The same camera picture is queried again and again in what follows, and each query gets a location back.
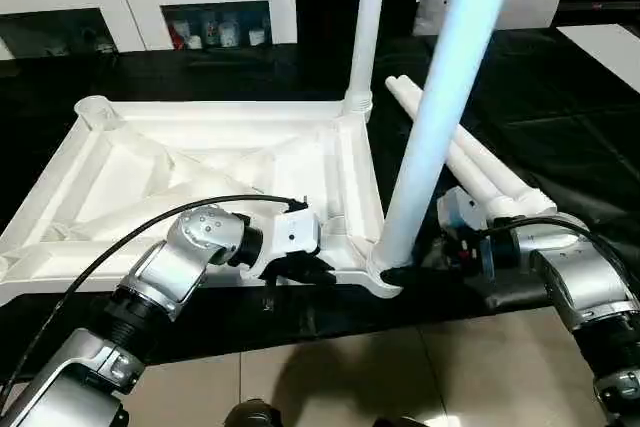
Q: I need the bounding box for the white plastic table leg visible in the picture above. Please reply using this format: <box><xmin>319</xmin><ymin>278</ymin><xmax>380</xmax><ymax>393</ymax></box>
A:
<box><xmin>343</xmin><ymin>0</ymin><xmax>390</xmax><ymax>116</ymax></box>
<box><xmin>397</xmin><ymin>75</ymin><xmax>557</xmax><ymax>216</ymax></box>
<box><xmin>386</xmin><ymin>75</ymin><xmax>526</xmax><ymax>218</ymax></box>
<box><xmin>367</xmin><ymin>0</ymin><xmax>517</xmax><ymax>276</ymax></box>

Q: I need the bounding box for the white plastic table top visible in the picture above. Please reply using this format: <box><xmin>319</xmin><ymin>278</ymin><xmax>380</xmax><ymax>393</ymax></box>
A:
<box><xmin>0</xmin><ymin>88</ymin><xmax>407</xmax><ymax>307</ymax></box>

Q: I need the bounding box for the dark robot leg part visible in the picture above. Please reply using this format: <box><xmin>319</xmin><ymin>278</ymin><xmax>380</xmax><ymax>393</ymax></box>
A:
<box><xmin>372</xmin><ymin>415</ymin><xmax>426</xmax><ymax>427</ymax></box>
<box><xmin>224</xmin><ymin>399</ymin><xmax>281</xmax><ymax>427</ymax></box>

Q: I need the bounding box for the white plastic upturned table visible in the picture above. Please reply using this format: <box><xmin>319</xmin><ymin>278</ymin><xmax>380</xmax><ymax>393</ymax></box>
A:
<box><xmin>0</xmin><ymin>26</ymin><xmax>640</xmax><ymax>368</ymax></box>

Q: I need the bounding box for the black screen with red light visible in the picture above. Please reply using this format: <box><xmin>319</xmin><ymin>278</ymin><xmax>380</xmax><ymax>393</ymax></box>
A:
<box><xmin>557</xmin><ymin>0</ymin><xmax>640</xmax><ymax>26</ymax></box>

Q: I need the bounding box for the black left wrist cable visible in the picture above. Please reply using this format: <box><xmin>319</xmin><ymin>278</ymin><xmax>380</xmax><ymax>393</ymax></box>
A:
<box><xmin>0</xmin><ymin>195</ymin><xmax>309</xmax><ymax>398</ymax></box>

